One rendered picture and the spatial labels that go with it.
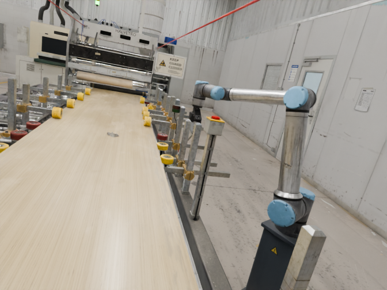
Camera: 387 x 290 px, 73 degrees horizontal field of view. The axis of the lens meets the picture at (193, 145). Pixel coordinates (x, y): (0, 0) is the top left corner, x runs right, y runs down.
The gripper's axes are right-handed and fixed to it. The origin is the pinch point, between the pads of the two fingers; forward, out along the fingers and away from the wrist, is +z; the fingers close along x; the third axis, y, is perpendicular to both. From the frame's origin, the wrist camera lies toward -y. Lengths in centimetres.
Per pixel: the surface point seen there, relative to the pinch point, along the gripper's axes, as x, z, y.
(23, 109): 115, 5, 21
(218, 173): -12.1, 15.1, -35.0
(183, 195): 9, 29, -41
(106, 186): 51, 9, -76
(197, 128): 8.2, -12.2, -39.2
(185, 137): 8.0, 0.2, -14.2
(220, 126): 6, -21, -67
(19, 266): 67, 9, -120
